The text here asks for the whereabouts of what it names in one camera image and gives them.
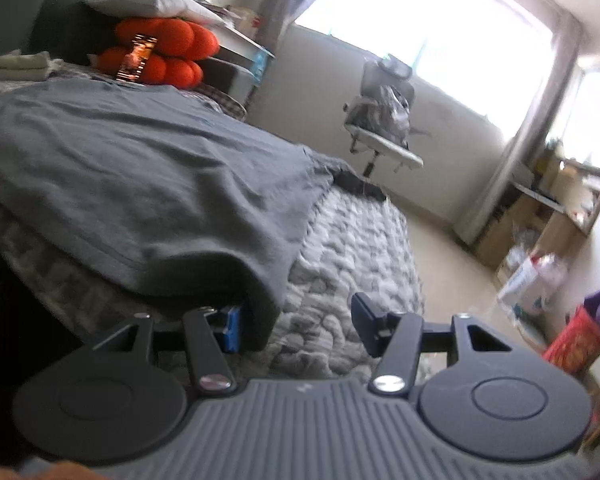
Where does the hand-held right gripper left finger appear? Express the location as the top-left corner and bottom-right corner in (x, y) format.
(87, 305), (243, 397)

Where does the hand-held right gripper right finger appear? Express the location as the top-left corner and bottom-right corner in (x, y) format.
(351, 292), (518, 397)

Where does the grey t-shirt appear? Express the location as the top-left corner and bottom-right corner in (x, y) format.
(0, 80), (386, 353)

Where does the person's right hand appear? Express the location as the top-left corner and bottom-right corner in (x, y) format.
(0, 460), (98, 480)

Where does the grey checked blanket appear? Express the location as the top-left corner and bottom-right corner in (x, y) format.
(0, 57), (426, 386)

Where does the white grey office chair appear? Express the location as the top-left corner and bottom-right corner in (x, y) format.
(344, 54), (433, 183)

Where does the clear plastic bag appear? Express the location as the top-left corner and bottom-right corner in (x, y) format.
(530, 254), (567, 282)

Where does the wooden shelf desk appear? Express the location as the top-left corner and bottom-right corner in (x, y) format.
(475, 137), (600, 281)

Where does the grey backpack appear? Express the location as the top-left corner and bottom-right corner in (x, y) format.
(352, 85), (412, 148)

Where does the red bag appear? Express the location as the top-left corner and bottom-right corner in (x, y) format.
(542, 305), (600, 376)

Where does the blue plastic bag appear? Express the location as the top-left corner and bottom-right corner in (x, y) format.
(250, 50), (273, 81)

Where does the orange pumpkin plush cushion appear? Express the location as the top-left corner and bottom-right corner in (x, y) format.
(89, 17), (220, 92)

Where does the white bookshelf desk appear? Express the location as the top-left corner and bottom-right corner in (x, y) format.
(177, 0), (276, 111)

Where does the light grey pillow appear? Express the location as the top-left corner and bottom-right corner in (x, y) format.
(83, 0), (226, 28)

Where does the beige folded cloth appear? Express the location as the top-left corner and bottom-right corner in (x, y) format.
(0, 50), (56, 81)

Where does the dark grey sofa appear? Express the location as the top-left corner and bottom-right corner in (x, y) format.
(0, 0), (261, 111)

